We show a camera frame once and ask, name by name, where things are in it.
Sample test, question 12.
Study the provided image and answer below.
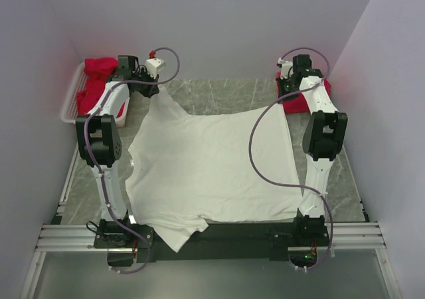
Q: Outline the white t shirt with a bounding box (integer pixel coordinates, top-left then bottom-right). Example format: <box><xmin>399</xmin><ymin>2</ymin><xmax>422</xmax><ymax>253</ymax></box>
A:
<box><xmin>126</xmin><ymin>88</ymin><xmax>301</xmax><ymax>251</ymax></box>

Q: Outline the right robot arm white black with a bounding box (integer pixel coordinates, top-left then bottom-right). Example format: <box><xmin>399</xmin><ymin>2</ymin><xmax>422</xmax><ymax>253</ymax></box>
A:
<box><xmin>276</xmin><ymin>54</ymin><xmax>348</xmax><ymax>247</ymax></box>

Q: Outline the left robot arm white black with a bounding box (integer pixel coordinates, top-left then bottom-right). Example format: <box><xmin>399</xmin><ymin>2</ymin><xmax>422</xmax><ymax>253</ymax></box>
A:
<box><xmin>75</xmin><ymin>52</ymin><xmax>165</xmax><ymax>248</ymax></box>

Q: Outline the folded red t shirt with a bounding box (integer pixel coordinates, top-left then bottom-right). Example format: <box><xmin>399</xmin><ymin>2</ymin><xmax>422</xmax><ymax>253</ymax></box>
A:
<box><xmin>276</xmin><ymin>72</ymin><xmax>333</xmax><ymax>115</ymax></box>

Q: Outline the red t shirt in basket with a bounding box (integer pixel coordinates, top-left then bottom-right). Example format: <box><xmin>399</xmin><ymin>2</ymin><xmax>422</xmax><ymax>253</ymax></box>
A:
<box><xmin>76</xmin><ymin>57</ymin><xmax>118</xmax><ymax>115</ymax></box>

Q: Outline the white plastic laundry basket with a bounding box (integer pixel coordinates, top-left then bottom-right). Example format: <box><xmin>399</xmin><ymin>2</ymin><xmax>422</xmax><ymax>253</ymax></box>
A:
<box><xmin>60</xmin><ymin>58</ymin><xmax>137</xmax><ymax>129</ymax></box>

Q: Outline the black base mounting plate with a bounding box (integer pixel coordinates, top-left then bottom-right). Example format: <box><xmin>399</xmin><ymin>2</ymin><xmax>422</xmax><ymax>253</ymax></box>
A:
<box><xmin>94</xmin><ymin>217</ymin><xmax>333</xmax><ymax>267</ymax></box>

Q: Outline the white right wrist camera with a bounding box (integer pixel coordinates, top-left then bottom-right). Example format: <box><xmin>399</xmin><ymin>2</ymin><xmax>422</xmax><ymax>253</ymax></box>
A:
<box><xmin>277</xmin><ymin>58</ymin><xmax>293</xmax><ymax>80</ymax></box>

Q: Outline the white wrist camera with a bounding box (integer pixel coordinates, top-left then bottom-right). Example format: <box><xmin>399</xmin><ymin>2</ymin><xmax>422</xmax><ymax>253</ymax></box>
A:
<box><xmin>145</xmin><ymin>50</ymin><xmax>165</xmax><ymax>78</ymax></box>
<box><xmin>277</xmin><ymin>58</ymin><xmax>293</xmax><ymax>80</ymax></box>

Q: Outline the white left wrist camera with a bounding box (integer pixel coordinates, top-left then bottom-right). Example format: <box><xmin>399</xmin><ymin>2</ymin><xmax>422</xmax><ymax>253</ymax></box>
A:
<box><xmin>145</xmin><ymin>50</ymin><xmax>165</xmax><ymax>78</ymax></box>

